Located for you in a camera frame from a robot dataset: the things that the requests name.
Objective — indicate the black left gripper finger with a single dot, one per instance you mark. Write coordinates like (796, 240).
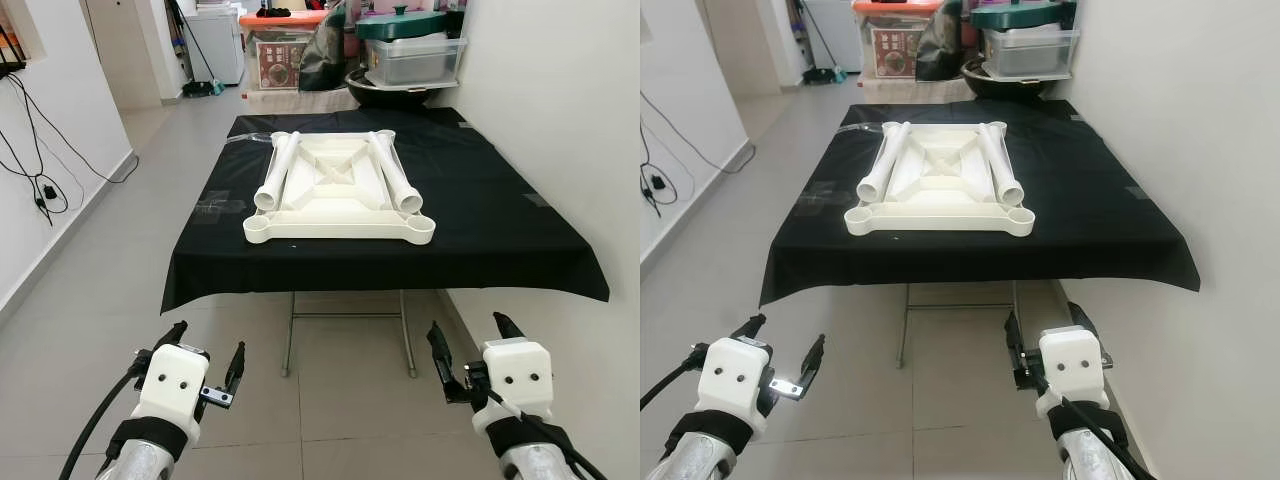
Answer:
(170, 336)
(815, 362)
(748, 329)
(236, 370)

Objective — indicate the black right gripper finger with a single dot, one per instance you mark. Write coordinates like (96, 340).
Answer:
(1084, 318)
(440, 355)
(510, 328)
(1015, 345)

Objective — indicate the white plastic table top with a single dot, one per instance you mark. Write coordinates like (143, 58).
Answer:
(340, 232)
(940, 222)

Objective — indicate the white plastic table leg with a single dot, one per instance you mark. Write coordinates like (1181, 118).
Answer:
(280, 165)
(885, 160)
(392, 165)
(998, 160)

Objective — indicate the black tablecloth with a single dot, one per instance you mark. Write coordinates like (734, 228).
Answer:
(1090, 230)
(480, 230)

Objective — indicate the black wok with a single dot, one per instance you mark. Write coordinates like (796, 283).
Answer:
(1000, 88)
(385, 95)

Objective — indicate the green black floor mop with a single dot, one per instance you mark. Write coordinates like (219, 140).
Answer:
(825, 75)
(203, 89)

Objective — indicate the beige cloth covered platform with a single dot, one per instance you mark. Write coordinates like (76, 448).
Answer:
(290, 100)
(910, 90)

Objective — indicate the clear plastic container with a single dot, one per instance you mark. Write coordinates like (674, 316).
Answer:
(420, 62)
(1035, 52)

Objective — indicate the red printed carton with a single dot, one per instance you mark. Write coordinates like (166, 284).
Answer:
(897, 52)
(283, 65)

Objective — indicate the white cabinet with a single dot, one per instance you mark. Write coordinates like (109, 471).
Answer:
(220, 45)
(835, 35)

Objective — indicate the dark package with label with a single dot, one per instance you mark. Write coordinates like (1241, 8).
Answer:
(1068, 12)
(455, 20)

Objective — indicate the glossy black bag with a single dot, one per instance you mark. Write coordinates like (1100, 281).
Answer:
(940, 45)
(325, 55)

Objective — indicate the green round pot lid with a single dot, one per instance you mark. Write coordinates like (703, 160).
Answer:
(400, 27)
(1015, 17)

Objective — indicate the clear box with orange lid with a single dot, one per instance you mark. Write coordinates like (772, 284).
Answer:
(285, 19)
(900, 8)

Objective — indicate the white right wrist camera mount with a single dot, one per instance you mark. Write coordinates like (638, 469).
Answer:
(1072, 365)
(520, 380)

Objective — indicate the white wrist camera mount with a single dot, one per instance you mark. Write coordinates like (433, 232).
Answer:
(170, 385)
(733, 380)
(520, 380)
(1072, 365)

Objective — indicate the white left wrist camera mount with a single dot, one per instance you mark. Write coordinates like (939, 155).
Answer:
(170, 385)
(733, 380)

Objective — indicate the metal folding table frame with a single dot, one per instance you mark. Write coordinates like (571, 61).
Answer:
(960, 306)
(350, 316)

